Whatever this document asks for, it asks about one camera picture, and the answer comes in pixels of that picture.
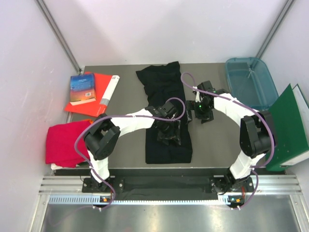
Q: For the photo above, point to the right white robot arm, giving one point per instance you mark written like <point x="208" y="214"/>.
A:
<point x="257" y="135"/>

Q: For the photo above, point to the blue orange book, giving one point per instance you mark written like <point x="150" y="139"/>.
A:
<point x="82" y="89"/>

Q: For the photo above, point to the aluminium corner post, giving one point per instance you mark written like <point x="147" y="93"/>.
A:
<point x="288" y="4"/>
<point x="58" y="34"/>

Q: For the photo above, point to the left aluminium corner post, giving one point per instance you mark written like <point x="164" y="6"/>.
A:
<point x="58" y="34"/>

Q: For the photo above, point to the white folded t-shirt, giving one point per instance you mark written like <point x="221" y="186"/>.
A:
<point x="55" y="167"/>

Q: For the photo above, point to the red t-shirt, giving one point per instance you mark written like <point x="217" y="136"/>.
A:
<point x="60" y="140"/>

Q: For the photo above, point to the green ring binder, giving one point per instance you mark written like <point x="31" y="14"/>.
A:
<point x="291" y="118"/>

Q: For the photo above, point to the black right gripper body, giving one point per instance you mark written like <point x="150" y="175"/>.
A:
<point x="202" y="112"/>

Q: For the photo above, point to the aluminium frame rail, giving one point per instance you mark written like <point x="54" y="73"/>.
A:
<point x="262" y="184"/>

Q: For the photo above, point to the right aluminium corner post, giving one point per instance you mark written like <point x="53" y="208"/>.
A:
<point x="288" y="4"/>

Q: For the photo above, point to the orange folded t-shirt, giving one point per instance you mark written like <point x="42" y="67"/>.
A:
<point x="89" y="120"/>

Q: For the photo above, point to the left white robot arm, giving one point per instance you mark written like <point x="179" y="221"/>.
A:
<point x="101" y="138"/>

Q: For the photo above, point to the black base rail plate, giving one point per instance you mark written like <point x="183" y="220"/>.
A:
<point x="159" y="194"/>

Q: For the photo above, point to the teal plastic bin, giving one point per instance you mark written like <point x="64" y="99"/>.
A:
<point x="250" y="81"/>

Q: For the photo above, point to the black t-shirt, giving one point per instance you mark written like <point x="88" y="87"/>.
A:
<point x="160" y="84"/>

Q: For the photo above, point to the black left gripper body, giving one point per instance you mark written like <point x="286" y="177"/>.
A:
<point x="166" y="131"/>

